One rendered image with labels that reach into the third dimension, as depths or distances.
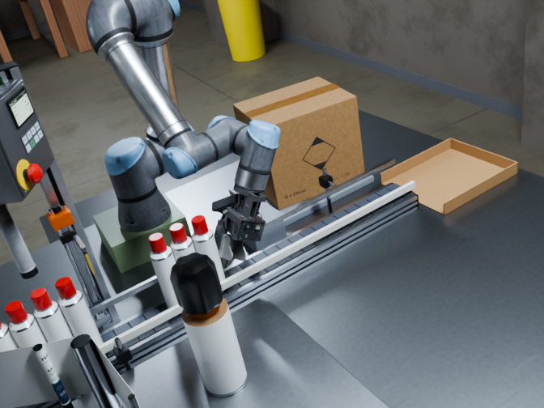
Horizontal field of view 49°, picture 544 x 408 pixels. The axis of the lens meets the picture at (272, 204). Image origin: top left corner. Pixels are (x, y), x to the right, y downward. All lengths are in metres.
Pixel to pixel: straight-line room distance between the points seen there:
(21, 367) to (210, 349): 0.37
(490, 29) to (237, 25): 2.60
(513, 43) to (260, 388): 3.22
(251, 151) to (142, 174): 0.42
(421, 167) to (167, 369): 1.04
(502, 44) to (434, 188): 2.41
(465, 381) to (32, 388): 0.84
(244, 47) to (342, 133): 4.26
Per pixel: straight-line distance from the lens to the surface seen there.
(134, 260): 1.74
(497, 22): 4.14
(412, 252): 1.59
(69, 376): 1.28
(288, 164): 1.74
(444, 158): 2.00
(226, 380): 1.21
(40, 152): 1.31
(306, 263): 1.55
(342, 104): 1.76
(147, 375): 1.34
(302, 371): 1.25
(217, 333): 1.13
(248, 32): 5.95
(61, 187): 1.39
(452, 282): 1.50
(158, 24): 1.55
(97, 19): 1.48
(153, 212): 1.72
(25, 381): 1.31
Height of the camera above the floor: 1.78
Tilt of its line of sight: 31 degrees down
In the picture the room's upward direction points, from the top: 12 degrees counter-clockwise
